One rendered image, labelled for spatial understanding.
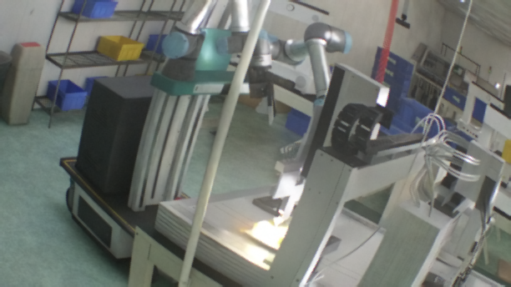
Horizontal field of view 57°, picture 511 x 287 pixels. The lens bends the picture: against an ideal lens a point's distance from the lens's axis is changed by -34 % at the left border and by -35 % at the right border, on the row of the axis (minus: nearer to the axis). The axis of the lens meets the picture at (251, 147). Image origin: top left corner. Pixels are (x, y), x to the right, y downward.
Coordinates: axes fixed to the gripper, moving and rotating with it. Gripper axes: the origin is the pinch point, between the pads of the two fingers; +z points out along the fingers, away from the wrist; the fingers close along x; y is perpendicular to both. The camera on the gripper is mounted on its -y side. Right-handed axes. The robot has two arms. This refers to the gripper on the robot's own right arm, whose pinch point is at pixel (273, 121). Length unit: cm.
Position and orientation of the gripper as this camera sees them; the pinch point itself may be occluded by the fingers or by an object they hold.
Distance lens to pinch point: 250.6
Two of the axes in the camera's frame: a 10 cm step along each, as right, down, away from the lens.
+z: 1.1, 9.8, 1.9
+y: -9.9, 0.8, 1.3
